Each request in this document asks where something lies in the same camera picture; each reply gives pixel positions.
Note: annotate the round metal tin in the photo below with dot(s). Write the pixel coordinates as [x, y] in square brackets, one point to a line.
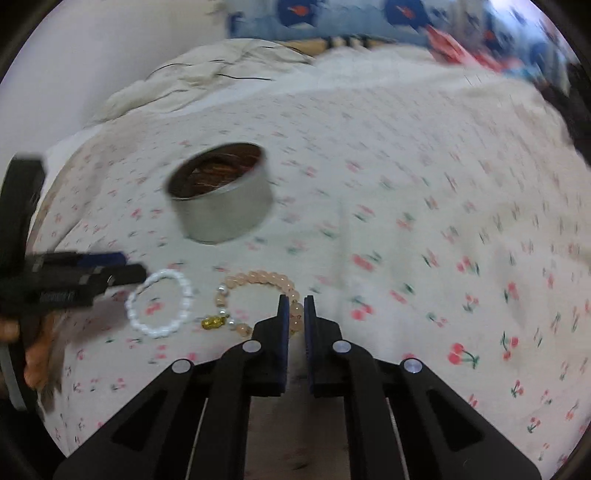
[221, 212]

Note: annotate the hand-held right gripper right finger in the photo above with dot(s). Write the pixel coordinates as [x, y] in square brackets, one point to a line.
[309, 323]

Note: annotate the person's left hand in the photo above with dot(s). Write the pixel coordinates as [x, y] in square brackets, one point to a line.
[37, 364]

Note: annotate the beige crumpled quilt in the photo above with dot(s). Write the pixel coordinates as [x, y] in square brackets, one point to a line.
[207, 78]

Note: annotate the pink cloth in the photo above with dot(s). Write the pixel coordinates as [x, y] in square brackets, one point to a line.
[455, 46]

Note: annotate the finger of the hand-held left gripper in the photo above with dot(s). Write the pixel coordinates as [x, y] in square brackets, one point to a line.
[99, 259]
[69, 288]

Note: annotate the black jacket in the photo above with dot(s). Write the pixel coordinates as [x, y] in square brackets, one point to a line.
[572, 115]

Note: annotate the white checked quilt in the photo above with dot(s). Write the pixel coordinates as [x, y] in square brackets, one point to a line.
[392, 64]

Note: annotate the blue patterned pillow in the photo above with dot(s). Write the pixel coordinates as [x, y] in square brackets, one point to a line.
[351, 16]

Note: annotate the yellow black striped cloth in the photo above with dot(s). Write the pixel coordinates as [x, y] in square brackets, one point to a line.
[355, 42]

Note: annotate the bead item inside pot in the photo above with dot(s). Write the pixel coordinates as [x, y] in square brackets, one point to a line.
[217, 173]

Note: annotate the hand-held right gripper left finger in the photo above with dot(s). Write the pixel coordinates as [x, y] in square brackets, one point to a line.
[282, 323]

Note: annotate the cherry print bed sheet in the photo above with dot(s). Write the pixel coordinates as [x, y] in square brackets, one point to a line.
[415, 207]

